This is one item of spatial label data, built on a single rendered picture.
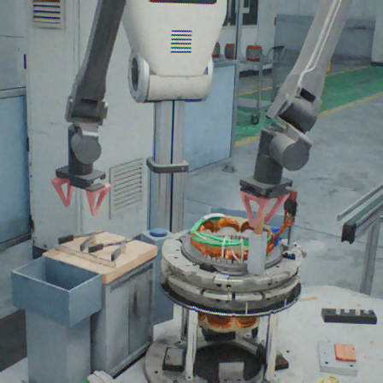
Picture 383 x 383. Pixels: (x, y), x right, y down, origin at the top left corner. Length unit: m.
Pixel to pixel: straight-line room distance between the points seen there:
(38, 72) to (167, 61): 2.07
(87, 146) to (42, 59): 2.38
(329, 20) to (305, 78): 0.14
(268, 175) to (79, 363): 0.60
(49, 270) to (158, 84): 0.59
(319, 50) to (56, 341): 0.82
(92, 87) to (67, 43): 2.19
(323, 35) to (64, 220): 2.73
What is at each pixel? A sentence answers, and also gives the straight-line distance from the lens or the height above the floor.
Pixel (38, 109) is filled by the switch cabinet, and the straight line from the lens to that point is 3.76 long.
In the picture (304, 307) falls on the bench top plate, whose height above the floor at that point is 0.78.
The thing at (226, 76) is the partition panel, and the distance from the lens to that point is 5.83.
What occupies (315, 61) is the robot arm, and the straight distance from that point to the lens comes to 1.28.
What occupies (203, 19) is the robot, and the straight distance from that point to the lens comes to 1.75.
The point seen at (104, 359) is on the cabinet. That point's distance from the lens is 1.50.
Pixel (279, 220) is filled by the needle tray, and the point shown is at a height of 1.05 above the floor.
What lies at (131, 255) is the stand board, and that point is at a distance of 1.48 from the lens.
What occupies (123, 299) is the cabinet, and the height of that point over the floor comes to 0.97.
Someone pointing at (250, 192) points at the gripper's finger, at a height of 1.28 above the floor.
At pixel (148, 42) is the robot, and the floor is 1.53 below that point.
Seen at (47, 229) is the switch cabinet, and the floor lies 0.24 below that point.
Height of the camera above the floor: 1.66
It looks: 18 degrees down
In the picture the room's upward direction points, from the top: 2 degrees clockwise
